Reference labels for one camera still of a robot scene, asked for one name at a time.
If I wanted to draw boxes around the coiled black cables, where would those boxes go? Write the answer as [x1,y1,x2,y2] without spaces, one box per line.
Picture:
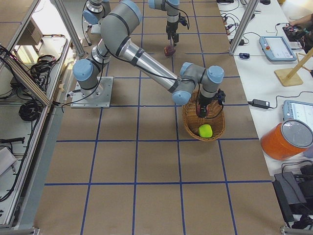
[19,100,41,122]

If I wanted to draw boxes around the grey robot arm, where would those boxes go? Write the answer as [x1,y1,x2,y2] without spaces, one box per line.
[82,0,189,47]
[73,0,225,118]

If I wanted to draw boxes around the lower teach pendant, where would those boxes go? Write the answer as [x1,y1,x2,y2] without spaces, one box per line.
[282,100,313,125]

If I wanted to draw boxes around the dark red apple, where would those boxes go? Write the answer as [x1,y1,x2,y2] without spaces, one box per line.
[164,45,176,57]

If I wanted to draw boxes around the black power adapter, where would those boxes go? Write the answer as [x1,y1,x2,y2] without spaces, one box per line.
[248,99,270,109]

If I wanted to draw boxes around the aluminium frame post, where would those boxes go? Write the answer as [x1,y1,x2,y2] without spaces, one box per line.
[229,0,259,56]

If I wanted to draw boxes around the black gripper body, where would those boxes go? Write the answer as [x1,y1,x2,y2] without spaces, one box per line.
[197,89,225,115]
[166,15,189,39]

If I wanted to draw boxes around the orange bucket with lid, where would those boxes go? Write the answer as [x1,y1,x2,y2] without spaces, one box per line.
[261,119,313,161]

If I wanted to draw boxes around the upper teach pendant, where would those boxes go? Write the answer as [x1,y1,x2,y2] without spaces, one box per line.
[259,36,297,62]

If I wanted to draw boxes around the wooden stand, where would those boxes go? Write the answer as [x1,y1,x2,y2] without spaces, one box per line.
[274,48,313,87]

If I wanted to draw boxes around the teach pendant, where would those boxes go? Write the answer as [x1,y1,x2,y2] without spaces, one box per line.
[259,36,297,62]
[282,100,313,125]

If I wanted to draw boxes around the green apple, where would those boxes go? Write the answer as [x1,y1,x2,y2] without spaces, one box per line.
[198,124,213,138]

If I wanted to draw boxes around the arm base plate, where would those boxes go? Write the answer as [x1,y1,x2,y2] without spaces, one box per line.
[70,76,114,108]
[90,24,101,34]

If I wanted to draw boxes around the wicker basket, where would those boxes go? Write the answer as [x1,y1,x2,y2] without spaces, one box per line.
[182,91,225,141]

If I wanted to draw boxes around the black laptop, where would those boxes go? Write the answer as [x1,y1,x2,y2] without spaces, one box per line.
[272,172,309,222]

